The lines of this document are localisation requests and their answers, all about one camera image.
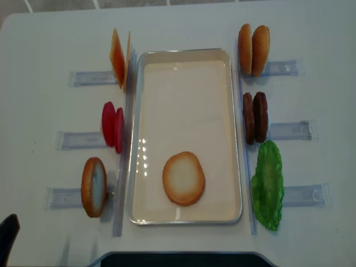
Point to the green lettuce leaf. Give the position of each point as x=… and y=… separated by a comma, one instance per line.
x=267, y=186

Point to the dark robot base bottom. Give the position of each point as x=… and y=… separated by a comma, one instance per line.
x=192, y=258

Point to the bread slice on tray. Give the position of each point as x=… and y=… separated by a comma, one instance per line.
x=183, y=178

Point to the right tomato slice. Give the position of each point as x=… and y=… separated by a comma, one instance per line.
x=119, y=127

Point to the tomato slice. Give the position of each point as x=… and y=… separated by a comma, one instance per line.
x=108, y=123
x=119, y=127

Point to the left tomato slice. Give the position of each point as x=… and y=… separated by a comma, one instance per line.
x=108, y=123

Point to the left meat patty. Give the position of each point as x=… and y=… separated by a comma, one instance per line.
x=248, y=114

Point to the meat patty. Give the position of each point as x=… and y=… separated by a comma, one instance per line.
x=260, y=108
x=248, y=114

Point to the right cheese slice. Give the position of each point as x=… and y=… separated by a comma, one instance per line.
x=127, y=62

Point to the cheese slice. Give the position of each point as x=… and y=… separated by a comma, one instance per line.
x=127, y=62
x=117, y=58

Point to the right meat patty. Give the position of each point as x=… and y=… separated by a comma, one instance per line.
x=260, y=108

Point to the left cheese slice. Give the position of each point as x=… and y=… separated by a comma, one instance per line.
x=117, y=58

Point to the standing bread slice left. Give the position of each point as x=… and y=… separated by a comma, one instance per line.
x=94, y=187

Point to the silver metal tray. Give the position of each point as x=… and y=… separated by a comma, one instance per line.
x=184, y=101

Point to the clear holder middle left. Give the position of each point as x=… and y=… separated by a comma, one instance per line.
x=80, y=140

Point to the clear holder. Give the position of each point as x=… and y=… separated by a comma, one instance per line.
x=96, y=78
x=284, y=68
x=302, y=130
x=80, y=140
x=58, y=198
x=304, y=196

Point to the left bun slice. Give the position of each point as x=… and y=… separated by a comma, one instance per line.
x=245, y=50

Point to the bun slice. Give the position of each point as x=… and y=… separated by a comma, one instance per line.
x=245, y=50
x=261, y=46

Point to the clear holder top left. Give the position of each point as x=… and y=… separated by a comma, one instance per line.
x=96, y=78

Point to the right bun slice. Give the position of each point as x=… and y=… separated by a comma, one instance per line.
x=261, y=46

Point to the clear holder middle right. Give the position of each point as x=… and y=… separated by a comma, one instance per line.
x=302, y=130

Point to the clear holder top right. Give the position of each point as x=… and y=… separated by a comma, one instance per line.
x=284, y=68

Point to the clear holder bottom left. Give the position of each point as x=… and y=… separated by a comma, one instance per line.
x=58, y=198

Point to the clear holder bottom right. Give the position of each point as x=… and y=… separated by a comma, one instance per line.
x=304, y=196

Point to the black object bottom left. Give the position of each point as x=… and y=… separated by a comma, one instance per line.
x=9, y=229

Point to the clear long rail left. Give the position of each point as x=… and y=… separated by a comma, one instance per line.
x=125, y=155

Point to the clear long rail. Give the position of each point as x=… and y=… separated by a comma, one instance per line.
x=252, y=219
x=125, y=155

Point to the clear long rail right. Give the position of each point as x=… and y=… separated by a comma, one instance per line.
x=252, y=219

